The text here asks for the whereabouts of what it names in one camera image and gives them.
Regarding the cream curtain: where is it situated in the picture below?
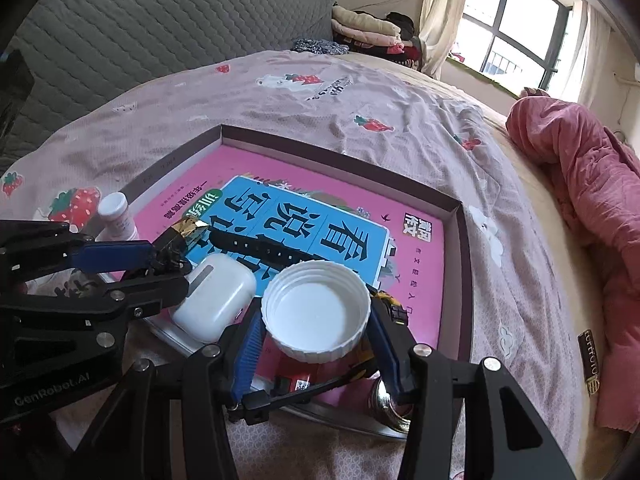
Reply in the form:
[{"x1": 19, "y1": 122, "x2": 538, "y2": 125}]
[
  {"x1": 575, "y1": 2, "x2": 614, "y2": 106},
  {"x1": 417, "y1": 0, "x2": 474, "y2": 79}
]

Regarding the dark patterned cloth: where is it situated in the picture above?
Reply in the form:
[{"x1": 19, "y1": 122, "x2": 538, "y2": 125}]
[{"x1": 291, "y1": 37, "x2": 351, "y2": 57}]

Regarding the brass metal ring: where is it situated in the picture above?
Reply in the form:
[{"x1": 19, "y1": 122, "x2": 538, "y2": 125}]
[{"x1": 367, "y1": 377, "x2": 416, "y2": 434}]

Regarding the black strap with holes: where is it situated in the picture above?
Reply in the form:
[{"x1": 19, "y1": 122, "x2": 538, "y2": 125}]
[{"x1": 207, "y1": 227, "x2": 289, "y2": 271}]

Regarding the shallow brown cardboard box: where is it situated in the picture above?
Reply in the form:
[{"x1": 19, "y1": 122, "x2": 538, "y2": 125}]
[{"x1": 102, "y1": 122, "x2": 473, "y2": 441}]

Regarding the stack of folded clothes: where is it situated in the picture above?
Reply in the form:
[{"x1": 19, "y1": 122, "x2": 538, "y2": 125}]
[{"x1": 331, "y1": 5, "x2": 426, "y2": 69}]

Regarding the yellow black tape measure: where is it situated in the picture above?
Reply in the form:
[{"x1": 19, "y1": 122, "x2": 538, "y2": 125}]
[{"x1": 350, "y1": 290, "x2": 414, "y2": 376}]

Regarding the red black rectangular case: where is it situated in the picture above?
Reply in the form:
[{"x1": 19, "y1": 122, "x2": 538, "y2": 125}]
[{"x1": 272, "y1": 355, "x2": 326, "y2": 396}]

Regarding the grey quilted headboard cover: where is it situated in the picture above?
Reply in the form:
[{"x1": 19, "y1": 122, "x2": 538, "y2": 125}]
[{"x1": 0, "y1": 0, "x2": 336, "y2": 167}]

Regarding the dark framed window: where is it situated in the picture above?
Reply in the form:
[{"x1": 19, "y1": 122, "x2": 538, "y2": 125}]
[{"x1": 450, "y1": 0, "x2": 586, "y2": 99}]

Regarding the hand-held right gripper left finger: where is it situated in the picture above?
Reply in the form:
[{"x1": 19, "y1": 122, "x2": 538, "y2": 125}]
[{"x1": 71, "y1": 311, "x2": 266, "y2": 480}]

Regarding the white pill bottle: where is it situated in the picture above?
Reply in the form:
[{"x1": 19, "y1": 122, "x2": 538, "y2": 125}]
[{"x1": 95, "y1": 192, "x2": 140, "y2": 244}]

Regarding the pink and blue book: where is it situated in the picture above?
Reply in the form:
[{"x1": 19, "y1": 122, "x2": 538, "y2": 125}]
[{"x1": 127, "y1": 142, "x2": 446, "y2": 411}]

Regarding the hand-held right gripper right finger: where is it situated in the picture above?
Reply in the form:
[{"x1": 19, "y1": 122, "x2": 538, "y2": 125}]
[{"x1": 369, "y1": 303, "x2": 578, "y2": 480}]

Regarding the black box with gold end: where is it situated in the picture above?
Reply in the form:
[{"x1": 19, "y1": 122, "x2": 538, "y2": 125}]
[{"x1": 152, "y1": 217, "x2": 211, "y2": 281}]

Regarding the pink duvet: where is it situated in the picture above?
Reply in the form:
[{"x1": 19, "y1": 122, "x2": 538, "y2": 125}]
[{"x1": 505, "y1": 87, "x2": 640, "y2": 434}]

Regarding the white earbuds case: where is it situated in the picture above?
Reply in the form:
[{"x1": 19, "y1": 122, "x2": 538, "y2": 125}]
[{"x1": 171, "y1": 252, "x2": 257, "y2": 345}]

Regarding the black case with gold trim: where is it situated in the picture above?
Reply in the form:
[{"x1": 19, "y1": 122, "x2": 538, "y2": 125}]
[{"x1": 580, "y1": 329, "x2": 601, "y2": 396}]

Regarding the white plastic screw lid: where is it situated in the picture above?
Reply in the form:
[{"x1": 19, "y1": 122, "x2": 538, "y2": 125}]
[{"x1": 261, "y1": 262, "x2": 373, "y2": 362}]

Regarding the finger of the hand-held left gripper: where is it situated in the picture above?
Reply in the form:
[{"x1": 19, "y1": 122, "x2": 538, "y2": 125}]
[
  {"x1": 0, "y1": 221, "x2": 157, "y2": 282},
  {"x1": 0, "y1": 272, "x2": 191, "y2": 352}
]

